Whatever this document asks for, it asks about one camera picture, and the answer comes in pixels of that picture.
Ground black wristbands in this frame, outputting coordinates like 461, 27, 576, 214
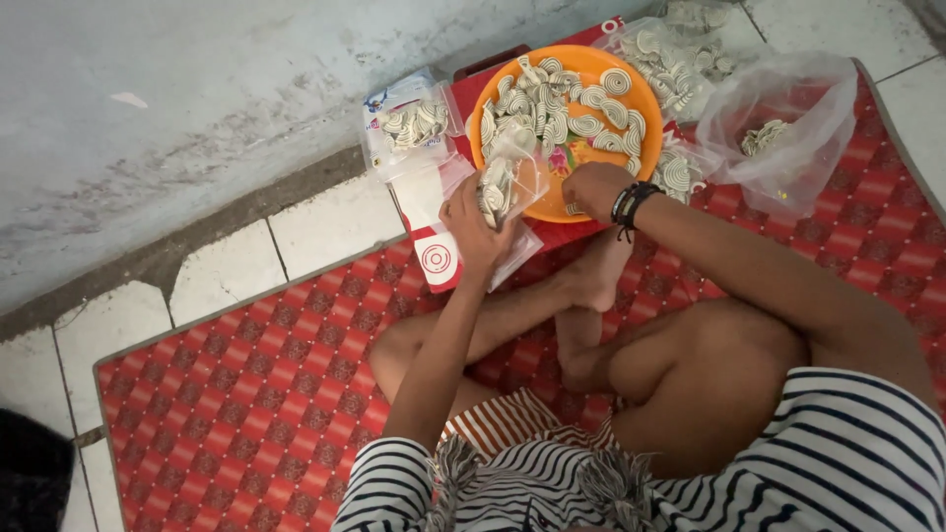
610, 181, 665, 244

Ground red checkered floor mat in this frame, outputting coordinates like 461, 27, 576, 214
92, 15, 946, 532

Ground black and white striped shirt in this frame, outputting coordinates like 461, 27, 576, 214
330, 367, 946, 532

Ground person's left leg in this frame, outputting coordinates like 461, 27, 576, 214
368, 225, 635, 416

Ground large clear plastic bag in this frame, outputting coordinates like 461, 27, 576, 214
695, 51, 860, 220

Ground person's left hand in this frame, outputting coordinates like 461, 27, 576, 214
439, 173, 520, 283

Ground pile of spiral crackers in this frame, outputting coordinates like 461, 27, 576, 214
479, 55, 648, 178

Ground crumpled clear bag of crackers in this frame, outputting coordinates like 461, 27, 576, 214
594, 0, 742, 124

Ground person's right leg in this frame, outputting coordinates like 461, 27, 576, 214
554, 297, 812, 480

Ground handful of crackers in bag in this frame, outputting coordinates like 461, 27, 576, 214
741, 119, 792, 158

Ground flat clear bag of crackers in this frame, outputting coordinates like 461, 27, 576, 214
650, 140, 722, 207

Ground person's right hand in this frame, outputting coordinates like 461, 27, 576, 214
562, 162, 637, 223

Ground empty clear plastic packets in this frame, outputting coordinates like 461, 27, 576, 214
488, 220, 545, 294

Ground sealed labelled cracker packet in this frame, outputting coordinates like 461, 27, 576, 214
361, 67, 466, 183

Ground orange striped shorts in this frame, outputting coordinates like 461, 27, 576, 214
441, 388, 619, 464

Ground small clear bag of crackers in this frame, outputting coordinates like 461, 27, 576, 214
476, 126, 552, 232

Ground person's leg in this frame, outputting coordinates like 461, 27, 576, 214
368, 225, 635, 416
554, 297, 812, 480

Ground dark fuzzy object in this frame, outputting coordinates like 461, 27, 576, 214
0, 408, 75, 532

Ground orange plastic plate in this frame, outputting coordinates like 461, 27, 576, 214
469, 44, 665, 225

